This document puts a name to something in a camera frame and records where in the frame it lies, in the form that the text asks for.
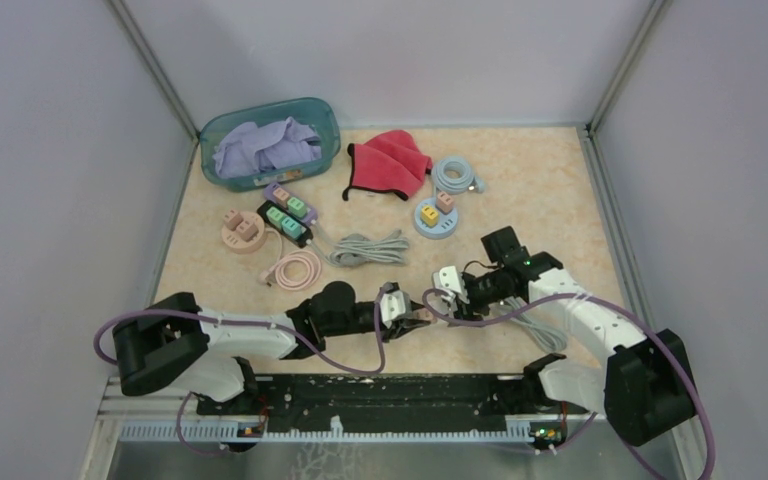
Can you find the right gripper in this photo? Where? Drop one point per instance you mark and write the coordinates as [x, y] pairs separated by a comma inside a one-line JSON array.
[[462, 311]]

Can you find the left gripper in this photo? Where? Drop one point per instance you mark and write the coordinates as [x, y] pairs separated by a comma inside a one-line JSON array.
[[402, 328]]

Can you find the round blue power socket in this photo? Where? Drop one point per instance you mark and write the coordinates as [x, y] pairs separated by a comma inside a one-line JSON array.
[[446, 226]]

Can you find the yellow USB charger plug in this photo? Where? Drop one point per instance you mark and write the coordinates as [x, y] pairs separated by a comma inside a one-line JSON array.
[[429, 216]]

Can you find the pink USB charger plug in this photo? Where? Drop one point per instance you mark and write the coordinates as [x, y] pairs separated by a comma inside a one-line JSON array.
[[444, 202]]

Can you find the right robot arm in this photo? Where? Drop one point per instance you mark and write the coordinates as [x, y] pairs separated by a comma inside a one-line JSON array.
[[635, 383]]

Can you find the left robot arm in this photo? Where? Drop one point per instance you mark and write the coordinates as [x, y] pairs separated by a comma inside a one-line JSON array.
[[177, 344]]

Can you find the teal plug on black strip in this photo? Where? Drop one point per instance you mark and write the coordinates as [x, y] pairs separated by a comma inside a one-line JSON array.
[[292, 228]]

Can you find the green plug on purple strip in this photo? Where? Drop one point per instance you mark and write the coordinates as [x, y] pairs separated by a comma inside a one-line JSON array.
[[297, 207]]

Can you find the green plug on black strip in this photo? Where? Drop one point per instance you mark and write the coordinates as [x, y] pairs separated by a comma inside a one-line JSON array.
[[275, 216]]

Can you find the pink plug on purple strip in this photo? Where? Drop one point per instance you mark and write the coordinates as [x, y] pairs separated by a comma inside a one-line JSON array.
[[281, 196]]

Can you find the round pink power socket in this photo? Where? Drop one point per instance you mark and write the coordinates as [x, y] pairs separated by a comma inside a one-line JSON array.
[[236, 245]]

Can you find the pink plug on pink socket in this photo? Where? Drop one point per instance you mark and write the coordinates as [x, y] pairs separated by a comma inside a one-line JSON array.
[[232, 219]]

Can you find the black power strip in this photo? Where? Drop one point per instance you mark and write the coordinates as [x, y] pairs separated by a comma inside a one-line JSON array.
[[301, 242]]

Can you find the purple power strip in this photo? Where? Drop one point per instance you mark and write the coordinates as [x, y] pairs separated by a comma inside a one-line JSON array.
[[310, 219]]

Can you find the red microfiber cloth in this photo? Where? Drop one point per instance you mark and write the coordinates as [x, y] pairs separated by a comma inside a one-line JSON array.
[[389, 163]]

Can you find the teal plastic bin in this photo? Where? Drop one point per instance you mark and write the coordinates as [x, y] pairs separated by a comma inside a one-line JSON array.
[[311, 111]]

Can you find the lavender cloth in bin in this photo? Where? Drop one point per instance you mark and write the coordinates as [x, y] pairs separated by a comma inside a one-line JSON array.
[[250, 149]]

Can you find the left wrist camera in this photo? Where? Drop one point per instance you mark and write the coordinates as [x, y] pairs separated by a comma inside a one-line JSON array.
[[394, 304]]

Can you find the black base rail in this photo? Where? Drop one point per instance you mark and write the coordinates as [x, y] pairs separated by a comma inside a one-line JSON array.
[[398, 404]]

